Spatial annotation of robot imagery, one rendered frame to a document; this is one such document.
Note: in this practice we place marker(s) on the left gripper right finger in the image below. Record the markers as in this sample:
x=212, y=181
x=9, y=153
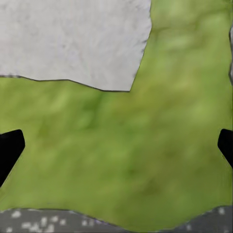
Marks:
x=225, y=144

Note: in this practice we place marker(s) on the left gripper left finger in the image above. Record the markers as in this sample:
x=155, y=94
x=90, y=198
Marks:
x=12, y=145

